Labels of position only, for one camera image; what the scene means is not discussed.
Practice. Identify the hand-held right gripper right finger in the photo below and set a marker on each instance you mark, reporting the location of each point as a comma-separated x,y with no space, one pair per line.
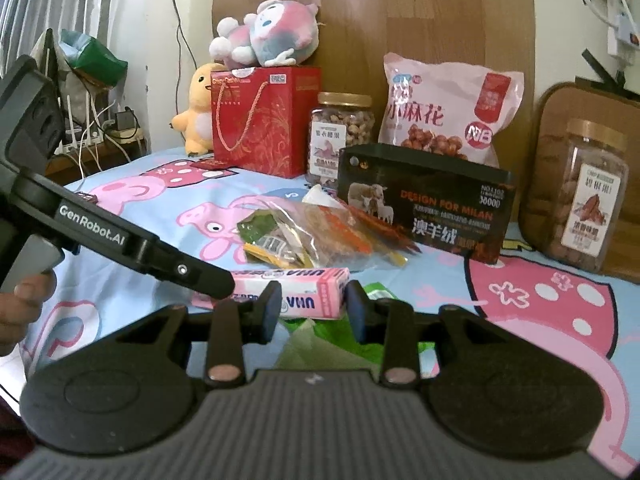
354,310

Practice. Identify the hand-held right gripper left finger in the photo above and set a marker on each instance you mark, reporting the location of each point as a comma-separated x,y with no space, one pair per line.
272,310

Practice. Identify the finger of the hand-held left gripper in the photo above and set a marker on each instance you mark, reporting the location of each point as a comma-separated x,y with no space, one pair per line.
195,275

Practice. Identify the green snack packet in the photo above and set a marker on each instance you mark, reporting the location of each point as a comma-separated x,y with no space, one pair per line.
330,345

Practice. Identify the pink candy box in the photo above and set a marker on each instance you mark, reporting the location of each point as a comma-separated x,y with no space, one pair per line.
310,285

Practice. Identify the clear bag of snacks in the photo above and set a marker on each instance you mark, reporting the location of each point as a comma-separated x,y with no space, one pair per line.
320,235

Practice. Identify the black printed box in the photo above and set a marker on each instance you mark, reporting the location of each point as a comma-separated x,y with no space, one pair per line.
430,200

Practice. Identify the person's left hand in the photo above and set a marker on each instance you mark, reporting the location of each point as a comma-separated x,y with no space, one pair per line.
20,310

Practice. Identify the white router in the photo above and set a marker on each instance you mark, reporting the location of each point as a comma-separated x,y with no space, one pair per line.
85,125

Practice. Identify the black power adapter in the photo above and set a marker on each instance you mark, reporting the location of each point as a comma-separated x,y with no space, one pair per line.
125,120

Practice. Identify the printed bed sheet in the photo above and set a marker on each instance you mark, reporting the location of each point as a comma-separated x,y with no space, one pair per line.
500,300

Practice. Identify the green bag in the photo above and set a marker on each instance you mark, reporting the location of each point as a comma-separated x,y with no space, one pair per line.
95,60

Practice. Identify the yellow plush duck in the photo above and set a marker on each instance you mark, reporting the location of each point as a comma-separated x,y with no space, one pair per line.
197,110

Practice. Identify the red gift bag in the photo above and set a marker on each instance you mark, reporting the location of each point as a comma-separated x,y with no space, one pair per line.
280,125

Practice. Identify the pale nut jar gold lid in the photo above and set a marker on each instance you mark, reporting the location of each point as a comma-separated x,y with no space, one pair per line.
340,130

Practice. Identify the pink snack bag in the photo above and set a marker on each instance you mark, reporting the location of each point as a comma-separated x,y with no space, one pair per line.
440,105

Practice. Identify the brown nut jar gold lid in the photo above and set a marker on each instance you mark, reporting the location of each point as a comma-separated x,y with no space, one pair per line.
585,195

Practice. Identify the pink grey plush toy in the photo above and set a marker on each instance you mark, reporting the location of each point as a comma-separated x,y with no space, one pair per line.
280,30

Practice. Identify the brown cardboard box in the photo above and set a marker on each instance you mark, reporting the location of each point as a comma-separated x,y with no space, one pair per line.
400,5

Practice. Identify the white power strip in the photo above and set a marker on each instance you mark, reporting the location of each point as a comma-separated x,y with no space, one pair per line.
622,30

